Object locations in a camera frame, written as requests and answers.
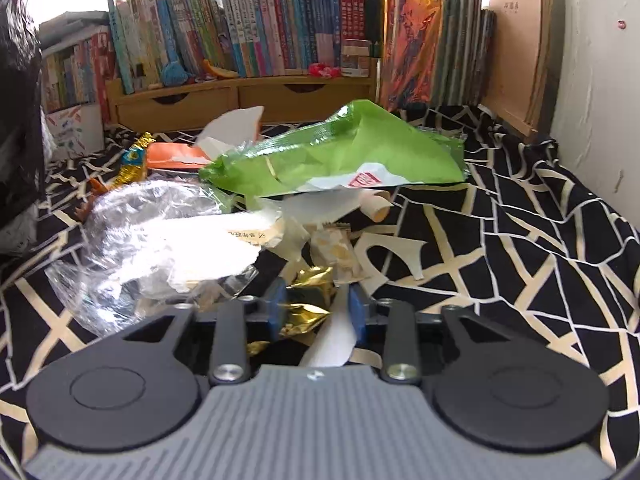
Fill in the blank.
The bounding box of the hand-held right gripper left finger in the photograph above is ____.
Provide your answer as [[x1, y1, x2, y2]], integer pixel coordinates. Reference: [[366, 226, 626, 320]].
[[122, 279, 290, 386]]

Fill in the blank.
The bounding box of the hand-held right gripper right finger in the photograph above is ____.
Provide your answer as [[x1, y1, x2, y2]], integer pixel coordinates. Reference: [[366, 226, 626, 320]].
[[347, 284, 507, 386]]

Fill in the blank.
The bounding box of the gold foil wrapper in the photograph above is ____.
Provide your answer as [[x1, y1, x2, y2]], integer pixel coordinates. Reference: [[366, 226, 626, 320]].
[[245, 266, 335, 356]]

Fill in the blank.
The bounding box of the white paper strip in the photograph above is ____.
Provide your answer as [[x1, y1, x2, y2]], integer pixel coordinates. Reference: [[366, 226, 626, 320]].
[[299, 287, 358, 368]]

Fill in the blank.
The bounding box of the green snack bag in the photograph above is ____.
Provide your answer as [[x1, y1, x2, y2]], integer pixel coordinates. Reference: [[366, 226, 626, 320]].
[[198, 99, 468, 200]]

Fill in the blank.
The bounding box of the clear plastic bag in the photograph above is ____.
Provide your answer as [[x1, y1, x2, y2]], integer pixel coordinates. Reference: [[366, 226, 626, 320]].
[[45, 177, 286, 336]]

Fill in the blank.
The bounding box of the orange packet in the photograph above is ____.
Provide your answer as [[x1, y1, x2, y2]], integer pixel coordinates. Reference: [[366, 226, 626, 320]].
[[145, 141, 213, 171]]

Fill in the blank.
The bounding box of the gold blue candy wrapper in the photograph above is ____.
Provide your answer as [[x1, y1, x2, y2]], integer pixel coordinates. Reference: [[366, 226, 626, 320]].
[[107, 131, 156, 193]]

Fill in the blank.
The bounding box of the black lined trash bin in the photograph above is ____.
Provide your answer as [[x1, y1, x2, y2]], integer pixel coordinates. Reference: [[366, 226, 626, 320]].
[[0, 0, 46, 256]]

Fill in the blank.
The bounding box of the beige snack wrapper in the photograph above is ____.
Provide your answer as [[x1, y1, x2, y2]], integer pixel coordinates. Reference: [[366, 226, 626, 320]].
[[310, 224, 366, 286]]

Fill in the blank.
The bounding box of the cream paper scrap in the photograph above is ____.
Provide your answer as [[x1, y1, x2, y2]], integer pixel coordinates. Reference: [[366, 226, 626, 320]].
[[357, 232, 428, 293]]

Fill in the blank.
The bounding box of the cardboard tube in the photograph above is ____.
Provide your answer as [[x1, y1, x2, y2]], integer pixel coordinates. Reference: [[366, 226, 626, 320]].
[[360, 187, 392, 222]]

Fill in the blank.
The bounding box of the torn white paper piece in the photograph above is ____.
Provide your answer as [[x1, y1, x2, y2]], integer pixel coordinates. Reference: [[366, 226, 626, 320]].
[[195, 106, 266, 156], [277, 187, 363, 261]]

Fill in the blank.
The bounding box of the black patterned cloth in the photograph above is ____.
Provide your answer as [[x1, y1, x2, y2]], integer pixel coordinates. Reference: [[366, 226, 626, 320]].
[[0, 105, 640, 480]]

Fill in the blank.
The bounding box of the orange plastic toy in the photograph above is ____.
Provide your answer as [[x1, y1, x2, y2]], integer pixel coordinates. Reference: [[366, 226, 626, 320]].
[[77, 177, 108, 222]]

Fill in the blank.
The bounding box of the wooden drawer shelf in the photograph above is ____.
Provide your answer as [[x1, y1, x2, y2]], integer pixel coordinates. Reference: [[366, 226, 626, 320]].
[[107, 74, 378, 128]]

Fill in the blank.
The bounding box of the yellow toy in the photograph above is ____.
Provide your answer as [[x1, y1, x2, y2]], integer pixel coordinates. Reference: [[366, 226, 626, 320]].
[[201, 59, 240, 80]]

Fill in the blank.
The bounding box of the small printed box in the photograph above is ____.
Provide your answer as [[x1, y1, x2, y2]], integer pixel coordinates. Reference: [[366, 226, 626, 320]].
[[341, 40, 372, 78]]

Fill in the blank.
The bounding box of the blue knitted toy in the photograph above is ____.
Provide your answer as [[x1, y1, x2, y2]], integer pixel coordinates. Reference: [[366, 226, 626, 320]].
[[161, 57, 193, 86]]

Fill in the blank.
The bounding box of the orange cover book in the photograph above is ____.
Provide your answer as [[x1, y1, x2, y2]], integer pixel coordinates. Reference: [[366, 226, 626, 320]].
[[378, 0, 446, 111]]

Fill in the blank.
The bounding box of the white cardboard box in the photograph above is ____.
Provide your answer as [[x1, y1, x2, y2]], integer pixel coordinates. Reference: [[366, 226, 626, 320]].
[[42, 102, 106, 161]]

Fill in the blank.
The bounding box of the row of colourful books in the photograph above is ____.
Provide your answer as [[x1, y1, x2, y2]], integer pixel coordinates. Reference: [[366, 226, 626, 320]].
[[107, 0, 383, 95]]

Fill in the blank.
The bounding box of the row of grey books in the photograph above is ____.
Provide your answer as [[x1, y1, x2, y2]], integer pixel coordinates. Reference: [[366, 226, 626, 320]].
[[430, 0, 498, 108]]

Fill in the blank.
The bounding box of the row of thin books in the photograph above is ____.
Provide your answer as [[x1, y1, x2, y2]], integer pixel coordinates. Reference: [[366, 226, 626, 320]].
[[39, 25, 116, 113]]

